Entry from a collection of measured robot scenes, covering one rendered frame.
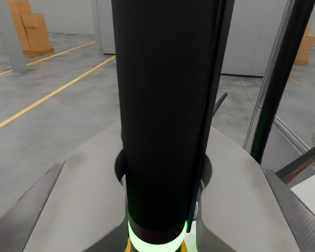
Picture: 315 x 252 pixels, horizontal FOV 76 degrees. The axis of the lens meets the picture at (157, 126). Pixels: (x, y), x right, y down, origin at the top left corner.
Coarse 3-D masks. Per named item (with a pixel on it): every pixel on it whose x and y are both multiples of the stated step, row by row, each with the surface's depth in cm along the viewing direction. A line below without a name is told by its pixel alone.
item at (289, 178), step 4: (308, 160) 27; (312, 160) 27; (304, 164) 26; (308, 164) 26; (300, 168) 25; (304, 168) 26; (292, 172) 25; (296, 172) 25; (300, 172) 25; (288, 176) 24; (292, 176) 24; (296, 176) 25; (284, 180) 24; (288, 180) 24
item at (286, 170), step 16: (304, 0) 10; (304, 16) 10; (288, 32) 11; (288, 48) 11; (288, 64) 12; (272, 80) 13; (272, 96) 13; (272, 112) 13; (256, 128) 15; (256, 144) 15; (256, 160) 16; (304, 160) 25
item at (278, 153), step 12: (252, 132) 152; (276, 132) 121; (276, 144) 121; (288, 144) 109; (264, 156) 134; (276, 156) 120; (288, 156) 109; (264, 168) 133; (276, 168) 120; (312, 168) 92; (300, 180) 99
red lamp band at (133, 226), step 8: (128, 216) 11; (184, 216) 10; (136, 224) 10; (184, 224) 11; (136, 232) 10; (144, 232) 10; (152, 232) 10; (160, 232) 10; (168, 232) 10; (176, 232) 10; (144, 240) 10; (152, 240) 10; (160, 240) 10; (168, 240) 10
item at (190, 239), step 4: (188, 236) 17; (192, 236) 17; (184, 240) 17; (188, 240) 17; (192, 240) 17; (188, 244) 17; (192, 244) 17; (188, 248) 16; (192, 248) 16; (196, 248) 16
